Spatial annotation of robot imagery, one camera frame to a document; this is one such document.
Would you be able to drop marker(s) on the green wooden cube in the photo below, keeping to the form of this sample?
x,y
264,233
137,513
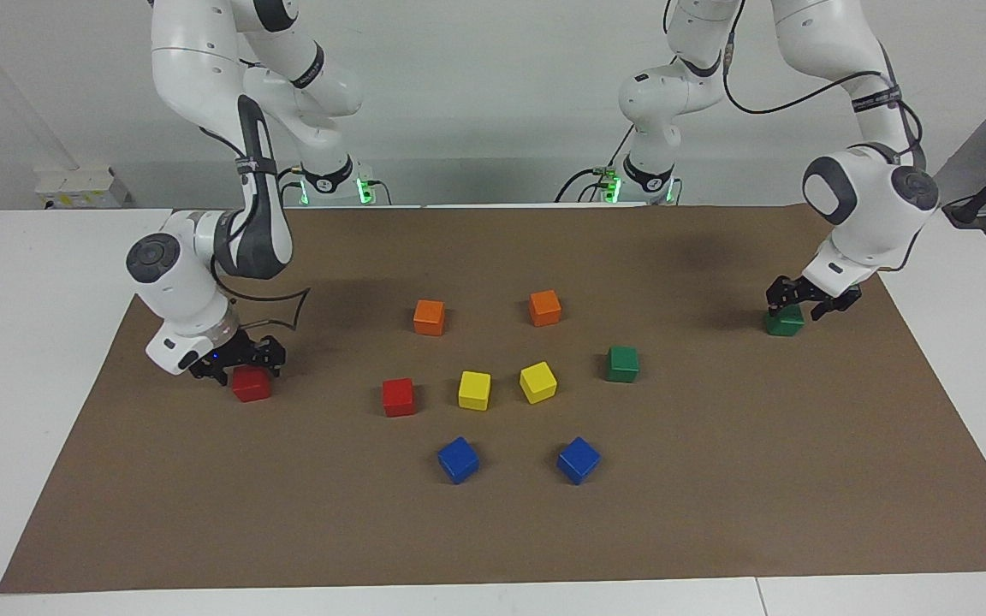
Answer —
x,y
786,325
622,364

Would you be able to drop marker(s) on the red wooden cube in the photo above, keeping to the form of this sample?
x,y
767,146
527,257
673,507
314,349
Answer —
x,y
251,387
398,399

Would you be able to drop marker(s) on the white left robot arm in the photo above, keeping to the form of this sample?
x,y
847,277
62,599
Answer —
x,y
870,197

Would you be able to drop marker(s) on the brown table mat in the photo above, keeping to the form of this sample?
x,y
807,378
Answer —
x,y
715,513

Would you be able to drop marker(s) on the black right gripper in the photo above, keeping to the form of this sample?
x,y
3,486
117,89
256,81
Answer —
x,y
236,351

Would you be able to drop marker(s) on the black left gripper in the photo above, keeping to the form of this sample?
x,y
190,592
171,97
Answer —
x,y
814,295

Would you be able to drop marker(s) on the blue wooden cube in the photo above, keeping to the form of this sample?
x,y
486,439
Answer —
x,y
579,461
458,460

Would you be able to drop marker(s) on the orange wooden cube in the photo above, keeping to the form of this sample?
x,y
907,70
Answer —
x,y
429,318
544,309

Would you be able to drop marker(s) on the yellow wooden cube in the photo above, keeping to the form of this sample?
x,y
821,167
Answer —
x,y
474,391
537,382

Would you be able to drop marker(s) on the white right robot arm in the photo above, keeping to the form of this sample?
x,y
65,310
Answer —
x,y
202,77

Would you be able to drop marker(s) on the white power strip box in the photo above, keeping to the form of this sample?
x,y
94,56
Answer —
x,y
82,188

